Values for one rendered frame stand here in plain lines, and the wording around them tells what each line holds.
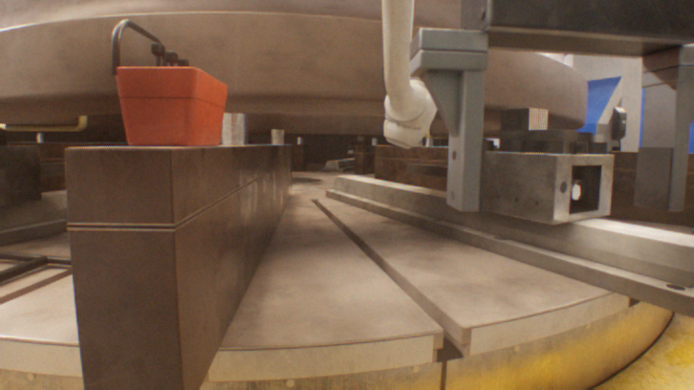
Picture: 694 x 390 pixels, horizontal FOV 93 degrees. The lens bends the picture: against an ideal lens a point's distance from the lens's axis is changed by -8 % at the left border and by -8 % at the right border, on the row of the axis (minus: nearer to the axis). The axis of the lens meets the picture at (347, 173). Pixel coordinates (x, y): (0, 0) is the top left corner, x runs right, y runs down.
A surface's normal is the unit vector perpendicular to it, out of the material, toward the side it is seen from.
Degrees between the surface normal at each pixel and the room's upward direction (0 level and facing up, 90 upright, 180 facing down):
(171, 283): 90
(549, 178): 90
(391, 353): 90
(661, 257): 71
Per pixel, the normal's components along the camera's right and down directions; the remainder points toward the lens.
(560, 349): 0.38, 0.08
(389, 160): -0.65, 0.05
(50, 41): -0.18, 0.07
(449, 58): 0.03, 0.08
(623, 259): -0.89, 0.02
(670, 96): -1.00, -0.01
